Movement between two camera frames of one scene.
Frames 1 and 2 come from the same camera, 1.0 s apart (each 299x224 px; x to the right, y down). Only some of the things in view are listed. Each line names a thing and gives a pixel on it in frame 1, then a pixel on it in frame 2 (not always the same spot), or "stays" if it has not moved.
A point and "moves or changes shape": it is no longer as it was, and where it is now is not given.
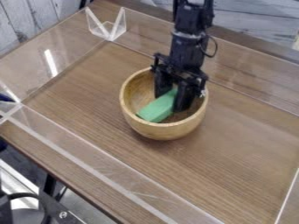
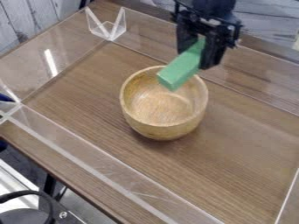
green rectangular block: x=158 y=110 moves or changes shape
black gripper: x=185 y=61 to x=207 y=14
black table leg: x=50 y=185 stays
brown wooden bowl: x=136 y=95 stays
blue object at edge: x=6 y=99 stays
